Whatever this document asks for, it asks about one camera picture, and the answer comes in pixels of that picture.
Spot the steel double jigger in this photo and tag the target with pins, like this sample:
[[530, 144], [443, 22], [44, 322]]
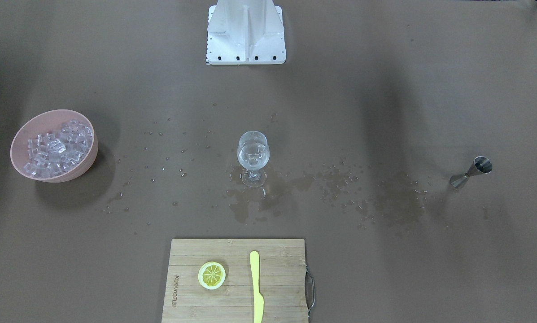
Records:
[[481, 165]]

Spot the pink bowl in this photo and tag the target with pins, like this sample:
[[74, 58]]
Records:
[[49, 121]]

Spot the bamboo cutting board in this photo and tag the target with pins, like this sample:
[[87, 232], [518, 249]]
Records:
[[282, 281]]

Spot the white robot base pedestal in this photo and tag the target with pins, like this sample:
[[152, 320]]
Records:
[[245, 32]]

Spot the clear ice cubes pile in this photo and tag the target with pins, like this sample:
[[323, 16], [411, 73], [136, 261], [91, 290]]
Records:
[[55, 153]]

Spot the yellow lemon slice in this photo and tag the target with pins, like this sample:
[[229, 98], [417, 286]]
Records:
[[211, 275]]

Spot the yellow plastic knife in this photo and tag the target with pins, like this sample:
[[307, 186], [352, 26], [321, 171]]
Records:
[[258, 299]]

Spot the clear wine glass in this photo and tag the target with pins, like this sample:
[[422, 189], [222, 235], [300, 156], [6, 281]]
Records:
[[253, 154]]

